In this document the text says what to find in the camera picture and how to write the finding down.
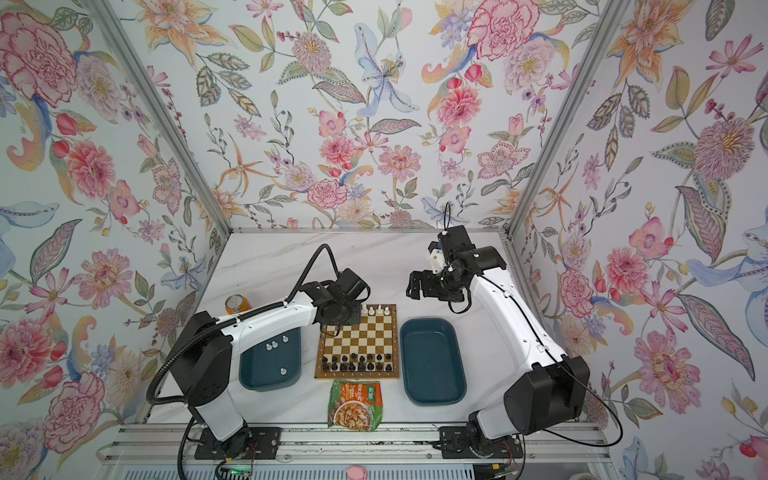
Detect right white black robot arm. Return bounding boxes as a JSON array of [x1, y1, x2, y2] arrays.
[[406, 226, 597, 456]]

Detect black chess piece rows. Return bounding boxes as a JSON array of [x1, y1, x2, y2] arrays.
[[319, 353, 395, 373]]

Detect right teal plastic bin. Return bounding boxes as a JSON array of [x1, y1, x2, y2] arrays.
[[400, 318, 467, 407]]

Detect teal plastic bin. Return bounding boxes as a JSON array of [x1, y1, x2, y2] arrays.
[[239, 328, 302, 392], [400, 318, 467, 407]]

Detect pink round object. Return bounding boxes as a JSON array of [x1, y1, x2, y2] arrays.
[[346, 465, 369, 480]]

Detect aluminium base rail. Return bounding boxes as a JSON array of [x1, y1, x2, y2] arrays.
[[96, 423, 610, 466]]

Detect white chess piece row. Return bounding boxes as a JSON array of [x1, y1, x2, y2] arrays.
[[361, 304, 393, 317]]

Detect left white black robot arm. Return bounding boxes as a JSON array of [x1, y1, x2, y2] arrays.
[[146, 244, 371, 465]]

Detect instant noodle snack packet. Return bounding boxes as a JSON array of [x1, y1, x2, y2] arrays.
[[327, 380, 383, 432]]

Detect orange soda can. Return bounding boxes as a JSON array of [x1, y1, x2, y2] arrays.
[[225, 294, 251, 314]]

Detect wooden chess board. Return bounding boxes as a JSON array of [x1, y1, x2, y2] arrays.
[[314, 304, 400, 380]]

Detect left teal plastic bin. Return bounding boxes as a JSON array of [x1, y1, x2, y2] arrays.
[[239, 328, 302, 392]]

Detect white pawns in bin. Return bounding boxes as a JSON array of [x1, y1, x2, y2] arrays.
[[265, 335, 293, 376]]

